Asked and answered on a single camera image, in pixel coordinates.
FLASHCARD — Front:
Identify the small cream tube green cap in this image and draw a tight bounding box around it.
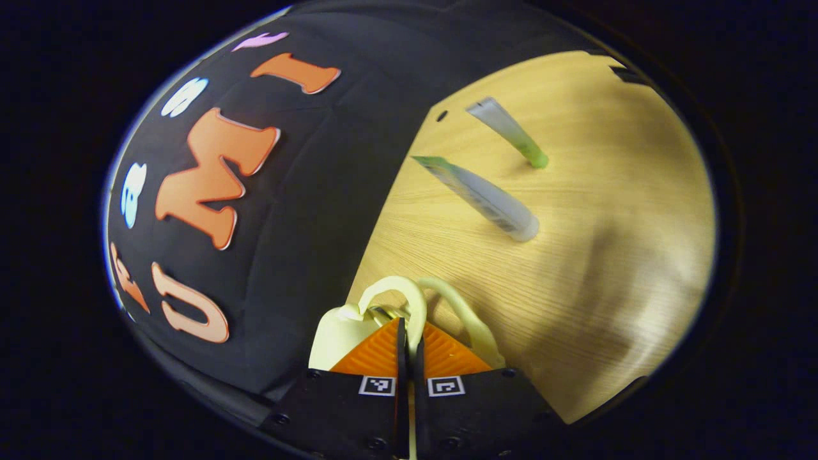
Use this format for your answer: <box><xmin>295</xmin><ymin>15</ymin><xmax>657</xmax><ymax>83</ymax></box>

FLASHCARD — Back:
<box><xmin>465</xmin><ymin>96</ymin><xmax>550</xmax><ymax>169</ymax></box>

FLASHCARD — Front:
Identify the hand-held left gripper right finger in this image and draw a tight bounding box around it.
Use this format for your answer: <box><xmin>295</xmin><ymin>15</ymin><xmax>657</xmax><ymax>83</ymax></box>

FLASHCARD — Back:
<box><xmin>412</xmin><ymin>321</ymin><xmax>566</xmax><ymax>460</ymax></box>

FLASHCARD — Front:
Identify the pale yellow suitcase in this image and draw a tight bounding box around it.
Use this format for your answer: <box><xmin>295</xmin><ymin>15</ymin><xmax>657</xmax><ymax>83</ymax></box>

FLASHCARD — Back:
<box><xmin>309</xmin><ymin>275</ymin><xmax>506</xmax><ymax>371</ymax></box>

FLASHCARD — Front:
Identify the black backdrop cloth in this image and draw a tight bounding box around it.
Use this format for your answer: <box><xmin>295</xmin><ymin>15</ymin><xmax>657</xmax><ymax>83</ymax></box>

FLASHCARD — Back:
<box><xmin>104</xmin><ymin>0</ymin><xmax>614</xmax><ymax>400</ymax></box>

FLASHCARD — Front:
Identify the large white cream tube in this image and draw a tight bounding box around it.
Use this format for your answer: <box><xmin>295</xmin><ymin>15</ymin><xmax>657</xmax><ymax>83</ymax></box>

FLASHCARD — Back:
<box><xmin>412</xmin><ymin>155</ymin><xmax>541</xmax><ymax>243</ymax></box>

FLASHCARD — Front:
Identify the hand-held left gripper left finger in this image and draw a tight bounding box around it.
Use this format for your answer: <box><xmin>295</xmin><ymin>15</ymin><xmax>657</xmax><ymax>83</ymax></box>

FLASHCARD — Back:
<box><xmin>268</xmin><ymin>318</ymin><xmax>408</xmax><ymax>460</ymax></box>

